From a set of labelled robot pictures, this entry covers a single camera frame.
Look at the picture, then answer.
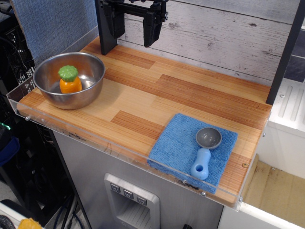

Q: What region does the orange toy carrot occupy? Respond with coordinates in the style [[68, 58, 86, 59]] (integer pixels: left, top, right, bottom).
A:
[[58, 65, 82, 94]]

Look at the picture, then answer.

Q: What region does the clear acrylic table guard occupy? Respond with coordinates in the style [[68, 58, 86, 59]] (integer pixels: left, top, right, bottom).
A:
[[7, 75, 271, 208]]

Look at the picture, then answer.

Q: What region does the black plastic crate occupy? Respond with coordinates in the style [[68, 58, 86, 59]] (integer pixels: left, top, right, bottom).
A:
[[0, 0, 35, 95]]

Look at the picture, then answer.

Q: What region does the blue spoon with grey bowl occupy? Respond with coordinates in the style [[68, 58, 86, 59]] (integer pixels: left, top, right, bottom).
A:
[[191, 127, 222, 180]]

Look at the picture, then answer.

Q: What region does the black vertical post right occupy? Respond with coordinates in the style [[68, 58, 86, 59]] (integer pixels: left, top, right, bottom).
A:
[[266, 0, 305, 105]]

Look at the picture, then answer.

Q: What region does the blue microfibre cloth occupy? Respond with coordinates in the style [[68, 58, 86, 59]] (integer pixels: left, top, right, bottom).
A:
[[147, 114, 238, 194]]

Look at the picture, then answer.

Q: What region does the white toy sink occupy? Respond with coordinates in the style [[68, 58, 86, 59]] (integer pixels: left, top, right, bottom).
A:
[[219, 79, 305, 229]]

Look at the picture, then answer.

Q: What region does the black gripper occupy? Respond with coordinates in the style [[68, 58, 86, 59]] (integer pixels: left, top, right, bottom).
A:
[[101, 0, 168, 47]]

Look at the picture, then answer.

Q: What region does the black vertical post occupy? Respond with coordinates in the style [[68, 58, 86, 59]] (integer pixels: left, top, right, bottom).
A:
[[266, 0, 305, 105], [94, 0, 117, 55]]

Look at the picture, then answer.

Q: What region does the stainless steel bowl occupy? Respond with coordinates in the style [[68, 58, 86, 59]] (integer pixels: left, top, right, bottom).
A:
[[33, 52, 105, 110]]

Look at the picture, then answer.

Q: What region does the blue fabric panel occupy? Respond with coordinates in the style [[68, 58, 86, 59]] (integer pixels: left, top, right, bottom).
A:
[[11, 0, 99, 66]]

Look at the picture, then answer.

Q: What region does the toy fridge water dispenser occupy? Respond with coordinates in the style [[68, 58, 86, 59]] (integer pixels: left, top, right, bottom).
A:
[[104, 173, 161, 229]]

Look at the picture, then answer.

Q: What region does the yellow toy object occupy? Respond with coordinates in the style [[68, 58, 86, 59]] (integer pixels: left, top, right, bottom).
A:
[[17, 218, 42, 229]]

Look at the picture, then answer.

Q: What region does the black vertical post left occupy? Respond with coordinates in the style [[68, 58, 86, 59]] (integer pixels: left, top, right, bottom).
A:
[[94, 0, 117, 55]]

